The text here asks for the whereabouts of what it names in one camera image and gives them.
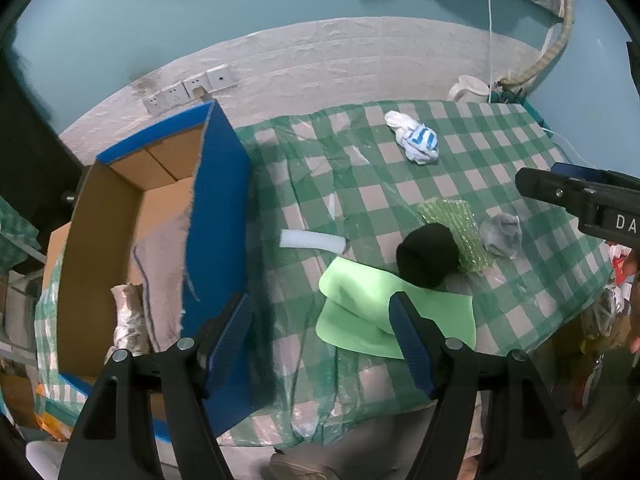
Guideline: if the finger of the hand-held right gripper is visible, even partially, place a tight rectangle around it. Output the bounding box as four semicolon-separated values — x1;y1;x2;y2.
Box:
552;162;640;193
515;167;608;216

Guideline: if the white foam tube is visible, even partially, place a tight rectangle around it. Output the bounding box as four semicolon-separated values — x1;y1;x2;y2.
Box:
279;229;349;255

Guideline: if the blue-edged cardboard box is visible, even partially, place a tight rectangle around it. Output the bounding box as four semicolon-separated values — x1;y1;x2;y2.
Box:
37;100;258;443

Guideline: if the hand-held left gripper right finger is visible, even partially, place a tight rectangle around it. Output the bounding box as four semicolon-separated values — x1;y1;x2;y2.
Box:
389;291;583;480

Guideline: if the beige corrugated hose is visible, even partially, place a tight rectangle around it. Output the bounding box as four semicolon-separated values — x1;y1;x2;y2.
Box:
500;0;576;91

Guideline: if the wide white wall socket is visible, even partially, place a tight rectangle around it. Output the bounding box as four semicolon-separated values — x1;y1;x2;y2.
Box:
142;85;188;114

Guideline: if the red and white bag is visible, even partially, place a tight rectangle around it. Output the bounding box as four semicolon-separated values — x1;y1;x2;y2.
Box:
607;242;635;303

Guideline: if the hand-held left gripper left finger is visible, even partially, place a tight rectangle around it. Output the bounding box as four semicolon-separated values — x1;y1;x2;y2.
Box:
59;292;253;480

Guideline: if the grey sock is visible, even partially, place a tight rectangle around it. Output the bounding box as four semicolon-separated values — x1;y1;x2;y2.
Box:
479;212;523;260

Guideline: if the thin white cord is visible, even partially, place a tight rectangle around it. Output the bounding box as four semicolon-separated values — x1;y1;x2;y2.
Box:
486;0;499;86

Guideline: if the light green foam sheet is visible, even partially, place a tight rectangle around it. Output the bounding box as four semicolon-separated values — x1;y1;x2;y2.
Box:
315;256;477;361

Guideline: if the green checked plastic sheet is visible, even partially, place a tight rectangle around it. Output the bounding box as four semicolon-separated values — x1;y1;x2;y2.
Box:
34;255;96;431

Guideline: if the white blue-striped plastic bag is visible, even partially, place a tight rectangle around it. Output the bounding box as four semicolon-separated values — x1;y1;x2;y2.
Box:
384;110;441;166

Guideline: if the grey towel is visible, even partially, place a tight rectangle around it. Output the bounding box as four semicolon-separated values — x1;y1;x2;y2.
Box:
132;205;201;353

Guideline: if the green bubble wrap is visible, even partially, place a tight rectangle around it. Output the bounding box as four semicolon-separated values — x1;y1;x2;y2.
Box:
416;199;496;275

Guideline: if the black sock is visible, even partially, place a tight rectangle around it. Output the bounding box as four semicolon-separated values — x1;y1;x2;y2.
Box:
396;223;461;289

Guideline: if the small white wall socket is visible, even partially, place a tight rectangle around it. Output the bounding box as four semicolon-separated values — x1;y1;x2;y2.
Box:
182;76;211;98
206;65;235;90

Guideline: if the green checked tablecloth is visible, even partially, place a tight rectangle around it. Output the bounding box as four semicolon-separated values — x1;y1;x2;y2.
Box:
215;100;616;448

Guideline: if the crumpled beige paper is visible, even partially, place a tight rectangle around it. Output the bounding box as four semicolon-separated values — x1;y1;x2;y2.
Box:
105;282;151;361

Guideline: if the side table with checked cloth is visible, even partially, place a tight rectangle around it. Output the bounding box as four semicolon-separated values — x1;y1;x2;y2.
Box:
0;195;42;273

